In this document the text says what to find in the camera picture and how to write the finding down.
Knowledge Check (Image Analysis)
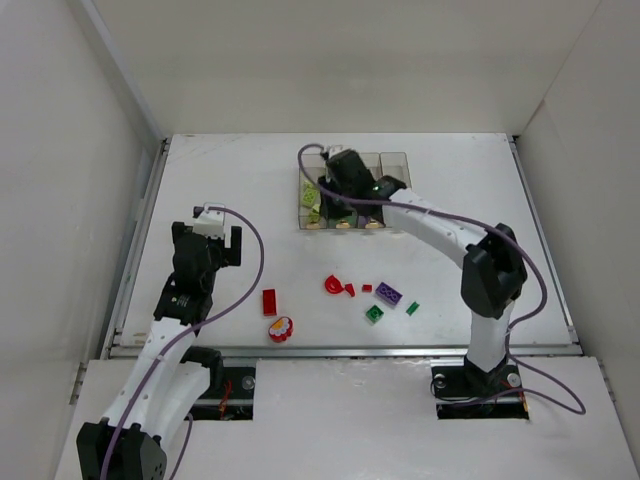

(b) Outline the lime arch green brick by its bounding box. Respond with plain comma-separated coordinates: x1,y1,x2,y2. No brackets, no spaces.
300,184,319,209

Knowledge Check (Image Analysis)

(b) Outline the red long brick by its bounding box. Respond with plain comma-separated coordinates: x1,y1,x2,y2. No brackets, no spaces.
262,289,277,317

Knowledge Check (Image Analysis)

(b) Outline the lime and green brick stack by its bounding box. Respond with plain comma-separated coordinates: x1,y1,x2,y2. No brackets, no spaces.
308,204,322,223

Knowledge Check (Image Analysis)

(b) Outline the red flower brick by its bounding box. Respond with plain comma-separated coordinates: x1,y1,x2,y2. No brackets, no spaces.
268,316,294,343

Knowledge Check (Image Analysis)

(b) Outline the red arch brick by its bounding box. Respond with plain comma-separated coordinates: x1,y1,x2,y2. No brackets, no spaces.
324,275,344,295

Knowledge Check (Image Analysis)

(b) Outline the tiny red tile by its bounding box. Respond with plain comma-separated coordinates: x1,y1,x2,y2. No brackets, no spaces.
344,283,356,297

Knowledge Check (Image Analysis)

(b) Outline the green square brick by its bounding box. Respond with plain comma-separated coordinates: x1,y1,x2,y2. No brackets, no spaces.
365,305,384,325

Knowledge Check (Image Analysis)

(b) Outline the small green piece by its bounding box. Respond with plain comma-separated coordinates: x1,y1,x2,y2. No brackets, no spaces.
406,302,420,316

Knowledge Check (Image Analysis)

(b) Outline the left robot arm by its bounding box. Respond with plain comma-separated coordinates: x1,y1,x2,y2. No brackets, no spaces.
76,222,242,479

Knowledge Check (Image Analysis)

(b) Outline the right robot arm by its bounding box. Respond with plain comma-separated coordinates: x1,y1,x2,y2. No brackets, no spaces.
318,147,527,386

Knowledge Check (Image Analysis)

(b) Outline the purple flat brick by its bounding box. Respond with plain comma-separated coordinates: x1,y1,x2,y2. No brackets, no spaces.
375,282,402,307

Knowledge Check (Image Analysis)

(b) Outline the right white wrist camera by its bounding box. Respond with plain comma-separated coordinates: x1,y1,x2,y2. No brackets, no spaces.
320,145,349,162

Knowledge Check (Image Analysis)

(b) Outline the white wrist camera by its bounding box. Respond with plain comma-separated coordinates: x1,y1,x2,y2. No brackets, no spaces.
192,202,225,240
320,145,349,162

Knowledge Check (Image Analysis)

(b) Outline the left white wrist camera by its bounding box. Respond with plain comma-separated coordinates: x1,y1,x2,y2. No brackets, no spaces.
192,202,225,240

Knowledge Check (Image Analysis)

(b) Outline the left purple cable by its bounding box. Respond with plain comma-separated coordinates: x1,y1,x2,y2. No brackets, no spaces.
99,205,266,480

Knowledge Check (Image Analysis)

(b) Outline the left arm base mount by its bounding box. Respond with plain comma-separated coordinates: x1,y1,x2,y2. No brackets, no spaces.
181,347,257,421

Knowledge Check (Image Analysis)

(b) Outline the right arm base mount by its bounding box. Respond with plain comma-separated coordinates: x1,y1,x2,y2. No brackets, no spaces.
430,363,529,420

